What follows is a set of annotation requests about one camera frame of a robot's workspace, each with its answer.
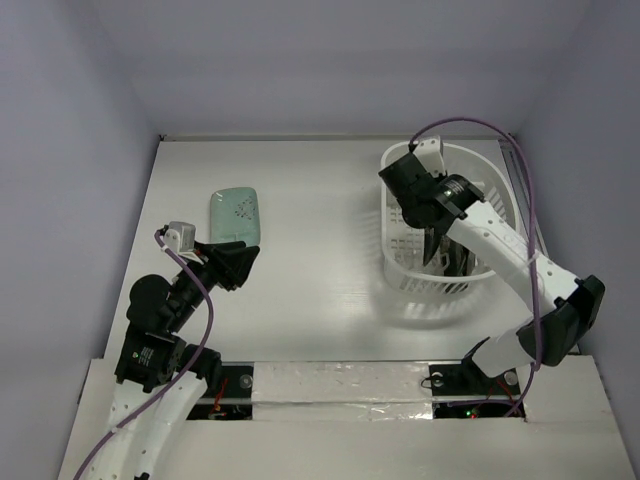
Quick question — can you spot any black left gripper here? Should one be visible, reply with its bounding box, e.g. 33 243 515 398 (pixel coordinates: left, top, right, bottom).
168 237 259 329

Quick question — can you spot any light green rectangular plate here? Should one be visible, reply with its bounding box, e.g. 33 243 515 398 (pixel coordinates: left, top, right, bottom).
209 187 261 247

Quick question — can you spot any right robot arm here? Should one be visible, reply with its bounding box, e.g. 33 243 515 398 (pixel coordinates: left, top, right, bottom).
379 151 605 392

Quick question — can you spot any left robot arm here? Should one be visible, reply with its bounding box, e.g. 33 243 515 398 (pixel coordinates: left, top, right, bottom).
87 241 260 479

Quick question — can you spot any white plastic dish rack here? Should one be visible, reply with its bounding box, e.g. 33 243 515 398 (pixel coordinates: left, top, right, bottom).
381 140 524 295

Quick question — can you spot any silver foil tape strip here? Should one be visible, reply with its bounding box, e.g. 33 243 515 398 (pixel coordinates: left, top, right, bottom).
251 361 433 422

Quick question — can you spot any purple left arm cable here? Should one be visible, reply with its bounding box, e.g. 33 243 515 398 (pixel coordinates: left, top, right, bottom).
73 227 217 480

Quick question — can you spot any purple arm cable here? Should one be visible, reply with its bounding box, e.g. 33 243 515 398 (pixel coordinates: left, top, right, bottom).
408 117 544 419
73 227 217 480

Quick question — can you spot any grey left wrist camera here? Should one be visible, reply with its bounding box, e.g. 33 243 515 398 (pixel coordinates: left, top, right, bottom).
161 221 196 259

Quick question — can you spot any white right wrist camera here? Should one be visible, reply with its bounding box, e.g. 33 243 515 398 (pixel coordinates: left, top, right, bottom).
409 135 446 177

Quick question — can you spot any aluminium rail right side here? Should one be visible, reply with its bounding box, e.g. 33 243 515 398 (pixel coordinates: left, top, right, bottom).
499 139 530 236

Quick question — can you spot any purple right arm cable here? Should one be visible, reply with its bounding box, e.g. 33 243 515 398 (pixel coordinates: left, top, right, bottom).
408 117 544 419

